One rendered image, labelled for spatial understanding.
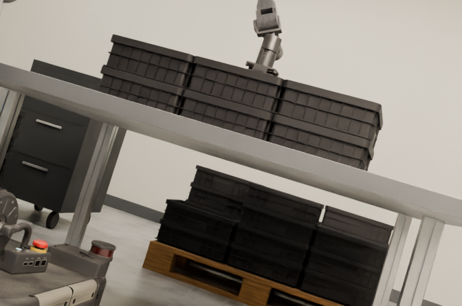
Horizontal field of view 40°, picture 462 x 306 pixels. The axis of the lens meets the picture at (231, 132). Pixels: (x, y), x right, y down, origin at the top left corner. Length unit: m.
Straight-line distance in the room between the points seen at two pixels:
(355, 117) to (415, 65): 3.67
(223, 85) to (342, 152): 0.42
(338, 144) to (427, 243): 0.39
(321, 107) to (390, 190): 0.59
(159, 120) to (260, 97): 0.56
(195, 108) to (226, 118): 0.11
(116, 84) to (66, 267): 0.64
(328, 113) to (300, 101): 0.09
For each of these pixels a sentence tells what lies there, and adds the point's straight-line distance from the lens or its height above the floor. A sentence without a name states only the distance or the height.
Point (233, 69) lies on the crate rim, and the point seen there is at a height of 0.92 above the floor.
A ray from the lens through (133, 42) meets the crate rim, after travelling 2.09.
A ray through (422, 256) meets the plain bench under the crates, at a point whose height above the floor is 0.54.
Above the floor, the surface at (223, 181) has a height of 0.55.
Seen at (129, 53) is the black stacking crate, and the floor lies 0.88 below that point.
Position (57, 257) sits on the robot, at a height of 0.26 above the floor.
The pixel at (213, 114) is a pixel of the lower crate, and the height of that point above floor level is 0.77.
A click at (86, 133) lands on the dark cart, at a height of 0.58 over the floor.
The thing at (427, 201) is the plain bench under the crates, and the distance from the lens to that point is 1.38.
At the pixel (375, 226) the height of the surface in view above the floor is 0.56.
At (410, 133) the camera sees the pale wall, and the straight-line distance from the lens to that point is 5.43.
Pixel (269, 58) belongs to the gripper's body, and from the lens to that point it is 2.02.
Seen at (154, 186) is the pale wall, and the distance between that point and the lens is 5.63.
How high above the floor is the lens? 0.61
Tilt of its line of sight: 3 degrees up
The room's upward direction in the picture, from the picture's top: 17 degrees clockwise
